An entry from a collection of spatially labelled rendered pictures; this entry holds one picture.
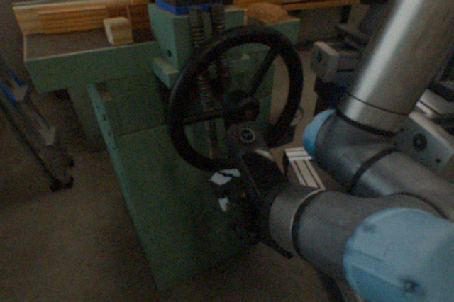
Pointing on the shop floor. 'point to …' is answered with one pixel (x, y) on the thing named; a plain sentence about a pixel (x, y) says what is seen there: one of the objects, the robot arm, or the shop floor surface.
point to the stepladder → (19, 93)
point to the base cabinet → (174, 198)
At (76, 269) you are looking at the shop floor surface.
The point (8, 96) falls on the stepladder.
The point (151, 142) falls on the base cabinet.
